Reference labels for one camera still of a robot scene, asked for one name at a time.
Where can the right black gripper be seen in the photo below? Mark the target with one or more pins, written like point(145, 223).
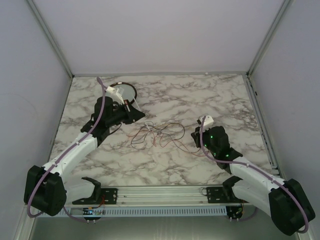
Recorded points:
point(196, 137)

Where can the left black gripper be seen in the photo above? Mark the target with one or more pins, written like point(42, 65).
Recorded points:
point(132, 113)

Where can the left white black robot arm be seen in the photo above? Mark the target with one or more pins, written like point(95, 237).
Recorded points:
point(47, 187)

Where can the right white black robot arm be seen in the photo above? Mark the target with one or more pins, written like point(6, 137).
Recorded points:
point(284, 201)

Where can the round brown-rimmed dish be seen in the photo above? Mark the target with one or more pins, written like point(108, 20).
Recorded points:
point(127, 91)

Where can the marble pattern table mat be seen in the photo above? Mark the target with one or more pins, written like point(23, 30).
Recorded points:
point(167, 155)

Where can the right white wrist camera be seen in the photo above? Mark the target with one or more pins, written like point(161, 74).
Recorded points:
point(207, 122)

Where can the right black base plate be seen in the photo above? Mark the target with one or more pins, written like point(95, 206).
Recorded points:
point(220, 194)

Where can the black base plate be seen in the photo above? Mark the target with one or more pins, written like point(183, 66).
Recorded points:
point(220, 194)
point(104, 196)

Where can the aluminium front rail frame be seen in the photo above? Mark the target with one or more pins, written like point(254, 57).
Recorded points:
point(162, 195)

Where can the left aluminium corner post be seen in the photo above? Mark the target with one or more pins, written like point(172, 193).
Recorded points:
point(50, 37)

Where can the aluminium corner post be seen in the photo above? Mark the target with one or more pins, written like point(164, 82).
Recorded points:
point(50, 37)
point(281, 13)

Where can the slotted grey cable duct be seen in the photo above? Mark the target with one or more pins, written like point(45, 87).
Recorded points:
point(135, 211)

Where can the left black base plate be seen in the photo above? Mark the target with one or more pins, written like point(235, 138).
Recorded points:
point(104, 196)

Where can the right aluminium corner post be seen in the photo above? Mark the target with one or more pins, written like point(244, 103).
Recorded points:
point(281, 13)

